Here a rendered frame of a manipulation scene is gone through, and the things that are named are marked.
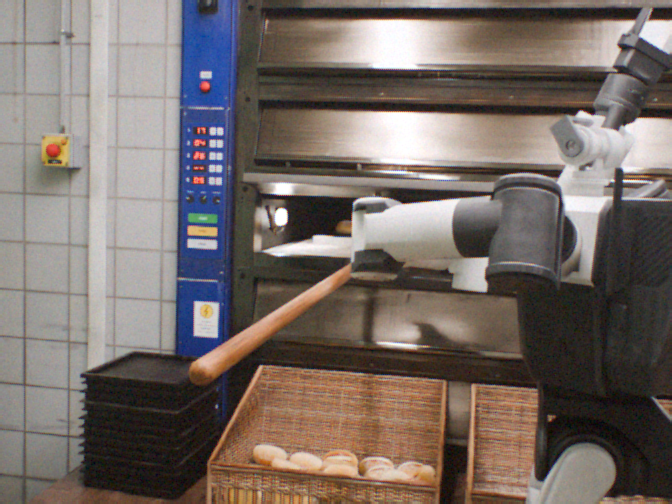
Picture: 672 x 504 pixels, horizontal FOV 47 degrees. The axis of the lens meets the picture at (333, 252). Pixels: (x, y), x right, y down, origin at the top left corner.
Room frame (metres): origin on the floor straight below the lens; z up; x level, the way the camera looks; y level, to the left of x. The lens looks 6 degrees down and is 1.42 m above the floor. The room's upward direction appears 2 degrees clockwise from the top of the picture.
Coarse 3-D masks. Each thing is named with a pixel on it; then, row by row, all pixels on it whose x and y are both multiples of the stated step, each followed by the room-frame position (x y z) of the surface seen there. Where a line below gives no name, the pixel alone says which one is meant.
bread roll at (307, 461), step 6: (294, 456) 2.05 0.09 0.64; (300, 456) 2.04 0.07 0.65; (306, 456) 2.03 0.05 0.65; (312, 456) 2.04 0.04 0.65; (294, 462) 2.04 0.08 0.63; (300, 462) 2.03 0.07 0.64; (306, 462) 2.02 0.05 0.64; (312, 462) 2.02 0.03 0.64; (318, 462) 2.03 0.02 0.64; (306, 468) 2.02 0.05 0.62; (312, 468) 2.02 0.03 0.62; (318, 468) 2.02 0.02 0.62
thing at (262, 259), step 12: (264, 252) 2.30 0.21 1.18; (264, 264) 2.25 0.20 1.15; (276, 264) 2.24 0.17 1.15; (288, 264) 2.24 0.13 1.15; (300, 264) 2.23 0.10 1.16; (312, 264) 2.23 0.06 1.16; (324, 264) 2.22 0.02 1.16; (336, 264) 2.21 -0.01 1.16; (348, 264) 2.21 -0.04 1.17; (408, 276) 2.18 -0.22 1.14; (420, 276) 2.17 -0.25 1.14; (432, 276) 2.16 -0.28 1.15
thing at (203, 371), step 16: (336, 272) 1.69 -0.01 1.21; (320, 288) 1.46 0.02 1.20; (336, 288) 1.60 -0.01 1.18; (288, 304) 1.26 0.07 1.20; (304, 304) 1.31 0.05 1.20; (272, 320) 1.13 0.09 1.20; (288, 320) 1.20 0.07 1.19; (240, 336) 1.00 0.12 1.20; (256, 336) 1.04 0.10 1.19; (224, 352) 0.92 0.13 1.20; (240, 352) 0.96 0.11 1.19; (192, 368) 0.86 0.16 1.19; (208, 368) 0.86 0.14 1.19; (224, 368) 0.90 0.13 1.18
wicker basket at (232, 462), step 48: (288, 384) 2.19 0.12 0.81; (336, 384) 2.17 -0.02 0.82; (384, 384) 2.15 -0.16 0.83; (432, 384) 2.13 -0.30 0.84; (240, 432) 2.00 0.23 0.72; (288, 432) 2.15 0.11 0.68; (384, 432) 2.11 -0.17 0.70; (432, 432) 2.10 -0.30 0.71; (240, 480) 2.00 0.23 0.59; (288, 480) 1.73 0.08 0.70; (336, 480) 1.70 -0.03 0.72; (384, 480) 1.69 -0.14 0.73
